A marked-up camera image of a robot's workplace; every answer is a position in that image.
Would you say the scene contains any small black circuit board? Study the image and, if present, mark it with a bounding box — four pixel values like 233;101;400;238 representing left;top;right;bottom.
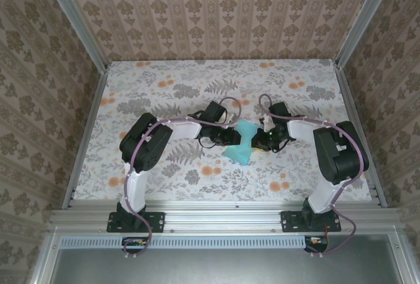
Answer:
121;236;149;254
303;235;329;254

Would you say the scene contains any grey slotted cable duct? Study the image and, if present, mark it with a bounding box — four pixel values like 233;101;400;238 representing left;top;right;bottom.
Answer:
60;234;308;249

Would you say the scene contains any aluminium corner post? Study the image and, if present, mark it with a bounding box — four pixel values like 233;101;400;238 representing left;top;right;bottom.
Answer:
334;0;401;68
38;0;109;73

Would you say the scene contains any wide aluminium frame rail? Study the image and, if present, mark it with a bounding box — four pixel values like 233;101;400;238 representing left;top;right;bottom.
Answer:
47;198;406;234

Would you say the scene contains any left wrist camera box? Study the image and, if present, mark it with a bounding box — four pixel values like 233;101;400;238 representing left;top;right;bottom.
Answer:
203;100;236;124

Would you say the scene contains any grey metal sheet panel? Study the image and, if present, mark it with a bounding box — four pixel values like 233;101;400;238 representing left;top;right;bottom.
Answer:
28;226;420;284

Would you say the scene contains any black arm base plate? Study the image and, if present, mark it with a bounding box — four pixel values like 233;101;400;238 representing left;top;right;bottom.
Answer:
106;211;165;233
281;210;342;233

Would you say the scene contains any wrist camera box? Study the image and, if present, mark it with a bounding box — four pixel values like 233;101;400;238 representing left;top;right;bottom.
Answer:
203;100;236;124
258;102;292;127

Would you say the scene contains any light blue cloth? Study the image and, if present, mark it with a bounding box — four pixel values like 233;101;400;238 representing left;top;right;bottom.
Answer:
224;119;267;167

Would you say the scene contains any floral table mat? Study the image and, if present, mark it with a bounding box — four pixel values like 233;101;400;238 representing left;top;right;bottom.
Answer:
70;59;378;203

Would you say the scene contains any aluminium side rail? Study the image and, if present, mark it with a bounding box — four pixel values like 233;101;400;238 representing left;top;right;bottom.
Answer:
62;67;109;209
334;62;390;209

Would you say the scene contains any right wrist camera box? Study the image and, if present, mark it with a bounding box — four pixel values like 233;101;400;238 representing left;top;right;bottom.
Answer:
258;102;292;127

